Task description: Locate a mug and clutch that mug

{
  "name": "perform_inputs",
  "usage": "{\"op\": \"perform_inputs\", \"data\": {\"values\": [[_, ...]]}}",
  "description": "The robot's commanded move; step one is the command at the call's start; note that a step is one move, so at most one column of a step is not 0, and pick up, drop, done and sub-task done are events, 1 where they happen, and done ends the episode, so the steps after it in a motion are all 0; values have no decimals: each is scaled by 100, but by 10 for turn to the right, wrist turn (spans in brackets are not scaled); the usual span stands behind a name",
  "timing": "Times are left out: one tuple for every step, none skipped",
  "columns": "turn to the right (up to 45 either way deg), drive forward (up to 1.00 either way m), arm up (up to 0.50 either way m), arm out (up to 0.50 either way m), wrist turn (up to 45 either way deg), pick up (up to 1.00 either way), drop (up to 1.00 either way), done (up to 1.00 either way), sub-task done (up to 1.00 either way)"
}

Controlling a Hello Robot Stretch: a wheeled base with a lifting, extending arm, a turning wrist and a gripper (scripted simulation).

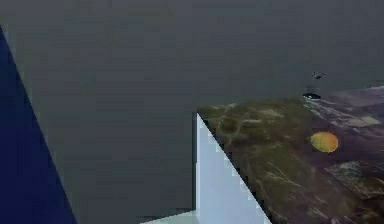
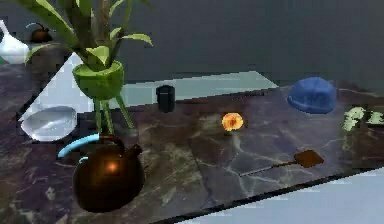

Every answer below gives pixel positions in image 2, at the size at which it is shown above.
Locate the green potted house plant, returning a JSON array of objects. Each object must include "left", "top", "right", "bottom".
[{"left": 13, "top": 0, "right": 154, "bottom": 136}]

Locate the brown kettle with blue handle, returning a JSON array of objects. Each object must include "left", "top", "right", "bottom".
[{"left": 57, "top": 133, "right": 146, "bottom": 214}]

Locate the blue bowl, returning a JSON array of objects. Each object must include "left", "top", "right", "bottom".
[{"left": 286, "top": 76, "right": 338, "bottom": 115}]

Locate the black mug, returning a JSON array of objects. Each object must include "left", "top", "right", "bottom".
[{"left": 155, "top": 84, "right": 177, "bottom": 114}]

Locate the green lettuce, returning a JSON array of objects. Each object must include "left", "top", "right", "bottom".
[{"left": 341, "top": 105, "right": 384, "bottom": 132}]

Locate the brown spatula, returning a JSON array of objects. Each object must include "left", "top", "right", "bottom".
[{"left": 239, "top": 149, "right": 325, "bottom": 178}]

